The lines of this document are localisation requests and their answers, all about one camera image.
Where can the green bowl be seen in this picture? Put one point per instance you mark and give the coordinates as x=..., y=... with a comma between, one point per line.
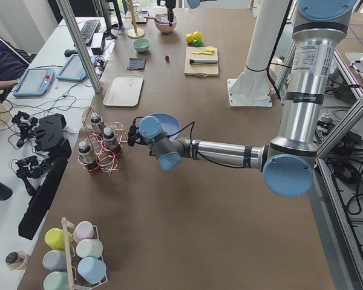
x=141, y=45

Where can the upper whole lemon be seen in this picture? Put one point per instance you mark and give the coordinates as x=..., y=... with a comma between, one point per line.
x=197, y=35

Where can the yellow plastic knife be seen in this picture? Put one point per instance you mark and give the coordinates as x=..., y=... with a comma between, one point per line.
x=204, y=52

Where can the wooden cutting board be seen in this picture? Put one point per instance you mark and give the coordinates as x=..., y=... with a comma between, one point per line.
x=201, y=70

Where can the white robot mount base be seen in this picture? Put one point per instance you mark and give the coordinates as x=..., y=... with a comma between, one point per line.
x=251, y=88

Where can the white cup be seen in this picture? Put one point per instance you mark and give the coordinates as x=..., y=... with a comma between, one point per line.
x=89, y=248

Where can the steel muddler black tip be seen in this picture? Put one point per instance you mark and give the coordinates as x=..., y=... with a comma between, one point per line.
x=202, y=61

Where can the lower lemon half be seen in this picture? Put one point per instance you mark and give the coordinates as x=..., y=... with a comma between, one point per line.
x=210, y=49

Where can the tea bottle back left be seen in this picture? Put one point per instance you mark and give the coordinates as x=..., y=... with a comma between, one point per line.
x=88, y=158

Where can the mint cup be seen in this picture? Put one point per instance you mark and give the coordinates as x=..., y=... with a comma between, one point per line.
x=57, y=280

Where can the yellow cup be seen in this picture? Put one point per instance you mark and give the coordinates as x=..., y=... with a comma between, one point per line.
x=54, y=238

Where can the aluminium frame post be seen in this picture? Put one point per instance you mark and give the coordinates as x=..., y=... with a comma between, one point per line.
x=70, y=20

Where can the grey cup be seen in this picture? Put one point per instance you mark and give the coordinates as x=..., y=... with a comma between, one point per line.
x=55, y=260

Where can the tea bottle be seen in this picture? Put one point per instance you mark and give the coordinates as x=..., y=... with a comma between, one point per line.
x=88, y=158
x=111, y=141
x=97, y=123

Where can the teach pendant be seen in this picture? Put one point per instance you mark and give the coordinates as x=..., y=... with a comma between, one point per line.
x=35, y=82
x=73, y=70

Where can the pink cup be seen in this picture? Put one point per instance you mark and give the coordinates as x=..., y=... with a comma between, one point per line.
x=83, y=230

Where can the tea bottle front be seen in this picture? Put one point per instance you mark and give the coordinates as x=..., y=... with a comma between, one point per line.
x=111, y=141

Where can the wooden stand with base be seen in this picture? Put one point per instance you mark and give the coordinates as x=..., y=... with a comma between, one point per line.
x=135, y=32

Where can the tape roll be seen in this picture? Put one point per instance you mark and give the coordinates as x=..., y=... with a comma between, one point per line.
x=17, y=260

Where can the blue round plate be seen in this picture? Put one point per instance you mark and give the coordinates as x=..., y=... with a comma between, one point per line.
x=169, y=124

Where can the blue cup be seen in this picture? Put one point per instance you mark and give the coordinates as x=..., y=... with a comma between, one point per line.
x=91, y=269

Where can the green lime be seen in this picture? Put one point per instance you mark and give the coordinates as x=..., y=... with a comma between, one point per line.
x=197, y=43

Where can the lower whole lemon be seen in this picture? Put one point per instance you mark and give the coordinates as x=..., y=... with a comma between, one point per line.
x=189, y=38

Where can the copper wire bottle rack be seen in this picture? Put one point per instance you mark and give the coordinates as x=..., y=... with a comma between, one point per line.
x=107, y=160

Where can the left teach pendant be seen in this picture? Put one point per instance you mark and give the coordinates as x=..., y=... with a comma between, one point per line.
x=35, y=82

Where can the pink bowl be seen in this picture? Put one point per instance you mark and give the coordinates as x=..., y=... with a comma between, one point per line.
x=162, y=23

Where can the whole lemon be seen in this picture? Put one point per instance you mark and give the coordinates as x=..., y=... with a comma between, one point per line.
x=189, y=38
x=197, y=35

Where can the black keyboard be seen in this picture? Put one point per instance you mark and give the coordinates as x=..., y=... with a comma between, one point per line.
x=88, y=30

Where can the right teach pendant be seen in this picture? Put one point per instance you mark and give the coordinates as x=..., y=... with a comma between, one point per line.
x=73, y=70

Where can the grey folded cloth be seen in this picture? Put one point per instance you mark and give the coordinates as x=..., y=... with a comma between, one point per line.
x=136, y=64

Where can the cream rabbit tray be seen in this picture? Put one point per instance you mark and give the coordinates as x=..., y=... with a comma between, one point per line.
x=123, y=90

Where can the computer mouse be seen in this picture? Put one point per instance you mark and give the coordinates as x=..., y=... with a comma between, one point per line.
x=70, y=52

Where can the tea bottle back right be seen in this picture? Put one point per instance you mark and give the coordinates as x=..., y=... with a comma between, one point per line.
x=97, y=123

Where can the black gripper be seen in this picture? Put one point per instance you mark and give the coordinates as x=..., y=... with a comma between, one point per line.
x=169, y=5
x=133, y=135

